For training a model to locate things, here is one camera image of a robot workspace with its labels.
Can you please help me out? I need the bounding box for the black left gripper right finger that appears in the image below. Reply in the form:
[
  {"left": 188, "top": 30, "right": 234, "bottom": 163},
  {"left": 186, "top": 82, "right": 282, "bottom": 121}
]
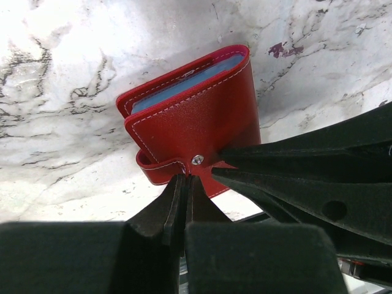
[{"left": 184, "top": 176, "right": 347, "bottom": 293}]

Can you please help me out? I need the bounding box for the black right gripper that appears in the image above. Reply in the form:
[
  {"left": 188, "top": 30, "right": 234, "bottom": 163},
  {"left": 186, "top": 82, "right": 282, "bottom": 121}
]
[{"left": 213, "top": 168, "right": 391, "bottom": 288}]

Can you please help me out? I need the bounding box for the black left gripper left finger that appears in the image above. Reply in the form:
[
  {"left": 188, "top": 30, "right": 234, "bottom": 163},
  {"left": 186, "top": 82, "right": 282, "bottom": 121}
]
[{"left": 1, "top": 175, "right": 186, "bottom": 293}]

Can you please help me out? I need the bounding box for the red leather card holder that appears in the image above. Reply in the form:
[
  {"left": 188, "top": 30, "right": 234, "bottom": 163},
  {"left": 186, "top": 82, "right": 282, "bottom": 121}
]
[{"left": 116, "top": 45, "right": 261, "bottom": 197}]

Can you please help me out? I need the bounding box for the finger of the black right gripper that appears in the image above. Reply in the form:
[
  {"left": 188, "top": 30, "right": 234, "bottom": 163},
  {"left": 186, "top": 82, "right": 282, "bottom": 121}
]
[{"left": 220, "top": 103, "right": 391, "bottom": 183}]

